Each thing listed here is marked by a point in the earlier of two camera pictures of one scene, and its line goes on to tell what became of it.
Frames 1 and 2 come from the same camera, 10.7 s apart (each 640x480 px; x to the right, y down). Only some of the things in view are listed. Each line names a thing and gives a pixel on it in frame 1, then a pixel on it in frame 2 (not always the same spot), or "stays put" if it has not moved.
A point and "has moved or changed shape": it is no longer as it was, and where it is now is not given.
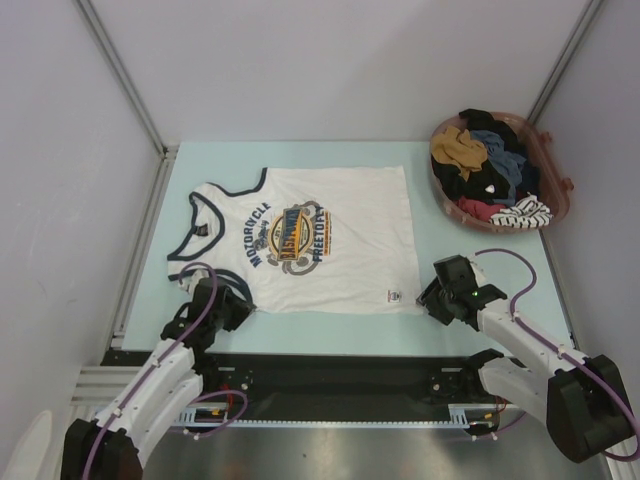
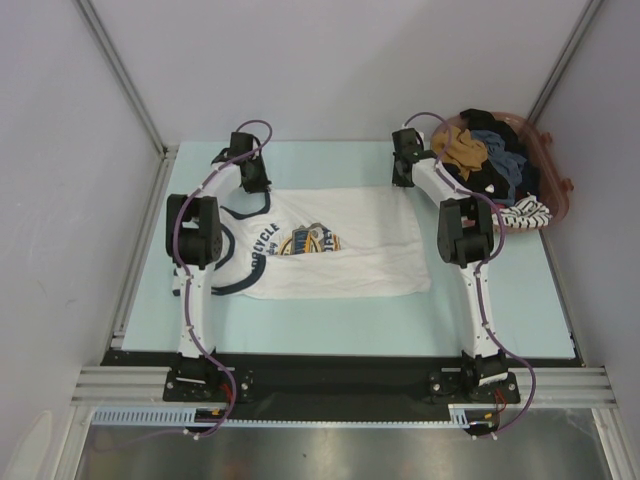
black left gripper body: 231,315 to 258,181
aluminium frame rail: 100,386 stays put
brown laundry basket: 553,188 stays put
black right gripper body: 437,301 to 399,180
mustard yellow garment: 459,149 stays put
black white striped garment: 527,213 stays put
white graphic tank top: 327,239 has moved or changed shape
